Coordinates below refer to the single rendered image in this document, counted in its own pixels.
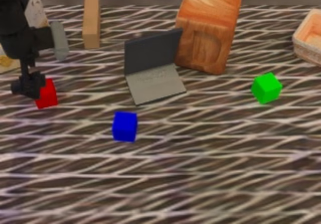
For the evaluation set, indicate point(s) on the blue cube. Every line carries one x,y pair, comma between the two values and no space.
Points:
124,127

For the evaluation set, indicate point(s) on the red cube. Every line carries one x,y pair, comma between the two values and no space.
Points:
49,96

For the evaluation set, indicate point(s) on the white carton box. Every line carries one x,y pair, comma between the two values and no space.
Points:
36,8

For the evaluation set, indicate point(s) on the green cube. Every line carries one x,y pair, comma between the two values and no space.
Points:
266,88

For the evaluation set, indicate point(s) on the white card with yellow print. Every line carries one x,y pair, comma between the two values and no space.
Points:
6,62

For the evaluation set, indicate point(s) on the light wooden tray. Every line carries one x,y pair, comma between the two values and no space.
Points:
309,40

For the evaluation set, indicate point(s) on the grey open laptop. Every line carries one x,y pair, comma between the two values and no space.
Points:
153,70

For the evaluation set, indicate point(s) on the tan upright wooden block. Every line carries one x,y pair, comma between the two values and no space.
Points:
91,20

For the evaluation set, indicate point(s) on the large wooden cube box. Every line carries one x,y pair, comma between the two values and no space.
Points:
208,28

